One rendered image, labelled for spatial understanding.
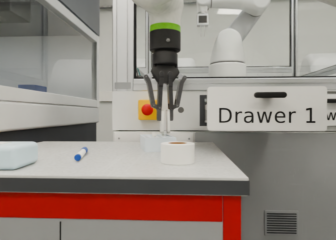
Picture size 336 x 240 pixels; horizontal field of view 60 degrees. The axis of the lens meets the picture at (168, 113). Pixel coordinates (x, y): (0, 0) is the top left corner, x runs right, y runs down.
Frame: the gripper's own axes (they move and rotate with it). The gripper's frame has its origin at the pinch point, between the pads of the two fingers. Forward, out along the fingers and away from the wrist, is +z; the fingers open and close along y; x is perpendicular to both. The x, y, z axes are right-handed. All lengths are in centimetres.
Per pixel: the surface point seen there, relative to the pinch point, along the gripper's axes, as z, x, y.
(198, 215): 14.2, 39.5, 1.7
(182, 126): 2.3, -18.4, -9.9
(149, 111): -3.0, -14.1, 2.7
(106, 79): -54, -368, 23
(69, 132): 8, -79, 38
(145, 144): 5.7, 9.2, 6.9
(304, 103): -4.7, 21.7, -30.7
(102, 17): -148, -370, 28
